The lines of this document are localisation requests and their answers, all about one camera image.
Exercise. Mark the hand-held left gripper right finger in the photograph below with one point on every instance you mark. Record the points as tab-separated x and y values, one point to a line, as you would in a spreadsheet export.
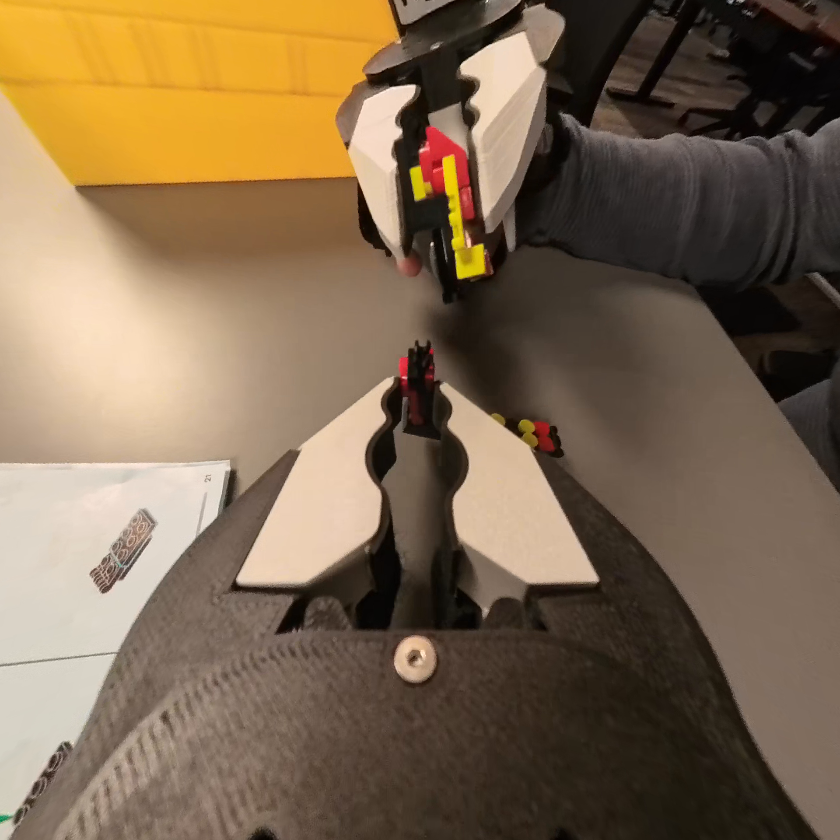
525	518

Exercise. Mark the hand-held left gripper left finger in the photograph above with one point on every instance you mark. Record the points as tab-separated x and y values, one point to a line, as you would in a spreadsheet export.
315	512

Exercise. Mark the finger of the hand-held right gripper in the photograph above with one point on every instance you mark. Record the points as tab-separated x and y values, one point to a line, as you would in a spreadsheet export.
377	157
512	118

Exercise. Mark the red yellow lego assembly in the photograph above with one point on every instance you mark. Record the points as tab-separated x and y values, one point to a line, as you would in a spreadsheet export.
439	170

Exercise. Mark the beaded lego tail assembly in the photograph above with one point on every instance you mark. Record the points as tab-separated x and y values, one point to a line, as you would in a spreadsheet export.
417	387

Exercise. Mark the person's right forearm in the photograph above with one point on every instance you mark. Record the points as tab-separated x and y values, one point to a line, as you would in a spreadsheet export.
656	197

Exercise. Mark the person's right hand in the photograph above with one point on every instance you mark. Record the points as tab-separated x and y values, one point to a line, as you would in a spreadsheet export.
410	266

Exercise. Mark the yellow plastic bin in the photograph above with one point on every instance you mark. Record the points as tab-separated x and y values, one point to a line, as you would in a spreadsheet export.
164	98

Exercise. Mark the open instruction booklet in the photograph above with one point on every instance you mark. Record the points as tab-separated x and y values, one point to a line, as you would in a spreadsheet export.
65	558

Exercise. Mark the person's torso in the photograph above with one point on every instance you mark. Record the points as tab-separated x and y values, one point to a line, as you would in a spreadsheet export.
817	433

